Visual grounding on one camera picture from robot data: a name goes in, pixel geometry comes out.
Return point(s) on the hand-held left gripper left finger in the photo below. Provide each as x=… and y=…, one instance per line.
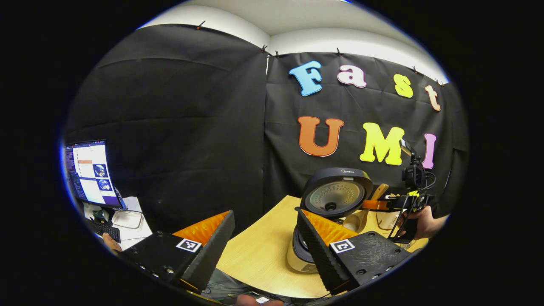
x=212, y=255

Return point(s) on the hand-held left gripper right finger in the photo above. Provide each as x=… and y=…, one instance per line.
x=321, y=255

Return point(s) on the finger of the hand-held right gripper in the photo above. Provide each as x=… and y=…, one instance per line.
x=376, y=205

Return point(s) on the wooden spoon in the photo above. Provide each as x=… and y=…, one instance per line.
x=356, y=221

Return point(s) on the dark grey rice cooker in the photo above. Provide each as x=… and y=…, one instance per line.
x=323, y=178

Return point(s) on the white sectioned plate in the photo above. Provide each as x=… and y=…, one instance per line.
x=384, y=221

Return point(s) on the white side desk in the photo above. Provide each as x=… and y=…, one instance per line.
x=138, y=237

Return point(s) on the white tray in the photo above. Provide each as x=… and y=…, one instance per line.
x=127, y=220

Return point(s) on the black keyboard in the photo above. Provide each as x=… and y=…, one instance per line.
x=104, y=230

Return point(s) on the black backdrop cloth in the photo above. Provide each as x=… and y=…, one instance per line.
x=191, y=127

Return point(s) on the computer monitor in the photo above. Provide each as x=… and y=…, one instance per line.
x=91, y=174

